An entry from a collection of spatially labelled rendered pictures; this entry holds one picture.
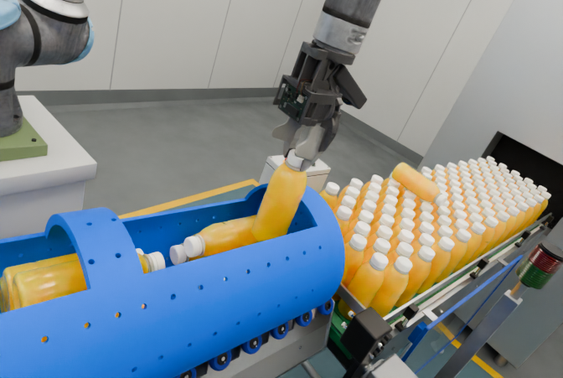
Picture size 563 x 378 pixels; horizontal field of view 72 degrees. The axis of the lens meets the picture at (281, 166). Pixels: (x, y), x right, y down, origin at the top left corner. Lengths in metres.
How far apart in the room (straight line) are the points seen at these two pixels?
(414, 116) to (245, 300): 4.62
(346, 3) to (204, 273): 0.43
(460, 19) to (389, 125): 1.45
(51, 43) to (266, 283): 0.60
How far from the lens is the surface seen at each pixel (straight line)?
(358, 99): 0.68
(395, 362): 1.13
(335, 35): 0.58
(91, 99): 3.82
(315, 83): 0.60
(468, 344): 1.25
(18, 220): 0.90
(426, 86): 5.07
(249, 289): 0.63
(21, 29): 0.84
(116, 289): 0.54
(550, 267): 1.10
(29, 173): 0.83
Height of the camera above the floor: 1.61
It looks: 26 degrees down
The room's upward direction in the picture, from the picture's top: 21 degrees clockwise
